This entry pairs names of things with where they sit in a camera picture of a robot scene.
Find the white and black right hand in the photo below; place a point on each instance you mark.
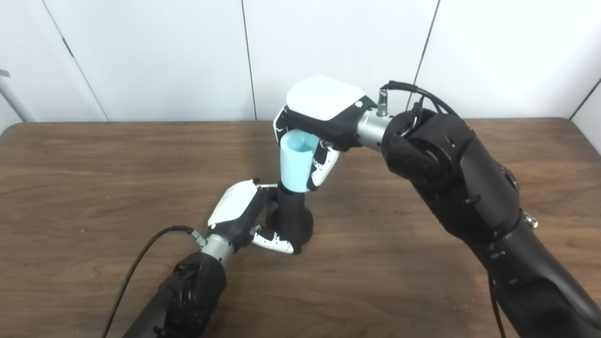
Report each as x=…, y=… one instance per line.
x=324, y=101

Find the white and black left hand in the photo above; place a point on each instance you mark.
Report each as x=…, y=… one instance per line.
x=232, y=204

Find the black nozzle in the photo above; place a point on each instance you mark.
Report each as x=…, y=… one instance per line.
x=293, y=216

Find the light blue cylinder cup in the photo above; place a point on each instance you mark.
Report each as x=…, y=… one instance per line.
x=293, y=169

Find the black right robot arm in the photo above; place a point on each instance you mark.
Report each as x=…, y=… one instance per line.
x=469, y=188

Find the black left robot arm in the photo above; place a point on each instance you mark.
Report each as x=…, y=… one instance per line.
x=188, y=295

